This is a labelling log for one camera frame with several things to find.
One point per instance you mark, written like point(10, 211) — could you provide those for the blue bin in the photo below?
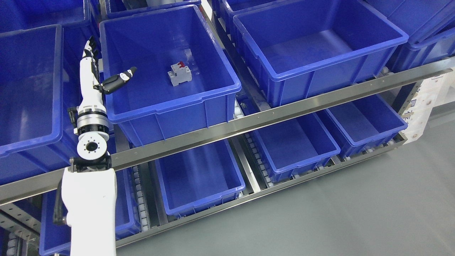
point(28, 14)
point(55, 239)
point(362, 124)
point(113, 9)
point(298, 49)
point(148, 108)
point(38, 84)
point(198, 179)
point(294, 147)

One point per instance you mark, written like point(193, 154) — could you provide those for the blue bin right upper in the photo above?
point(298, 49)

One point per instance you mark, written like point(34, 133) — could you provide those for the blue bin left upper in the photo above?
point(38, 84)

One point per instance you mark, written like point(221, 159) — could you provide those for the white printed board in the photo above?
point(433, 92)

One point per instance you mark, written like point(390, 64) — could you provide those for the blue bin lower far right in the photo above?
point(362, 124)

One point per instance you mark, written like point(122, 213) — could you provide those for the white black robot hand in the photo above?
point(92, 89)

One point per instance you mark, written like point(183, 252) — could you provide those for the blue bin centre upper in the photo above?
point(148, 108)

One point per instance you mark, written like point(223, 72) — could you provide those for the steel shelf rack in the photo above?
point(236, 129)

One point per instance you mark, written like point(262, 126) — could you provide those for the grey red circuit breaker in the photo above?
point(179, 73)

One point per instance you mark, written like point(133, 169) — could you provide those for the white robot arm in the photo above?
point(86, 194)

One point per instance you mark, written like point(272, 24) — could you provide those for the blue bin top right corner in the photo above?
point(430, 28)

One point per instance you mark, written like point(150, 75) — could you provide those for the blue bin top centre back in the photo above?
point(113, 9)

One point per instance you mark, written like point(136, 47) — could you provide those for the blue bin lower centre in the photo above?
point(198, 179)

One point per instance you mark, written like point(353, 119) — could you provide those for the blue bin lower middle right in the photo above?
point(294, 147)

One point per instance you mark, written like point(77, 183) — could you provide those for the blue bin lower left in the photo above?
point(55, 239)

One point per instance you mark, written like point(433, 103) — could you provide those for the blue bin top left back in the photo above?
point(28, 14)

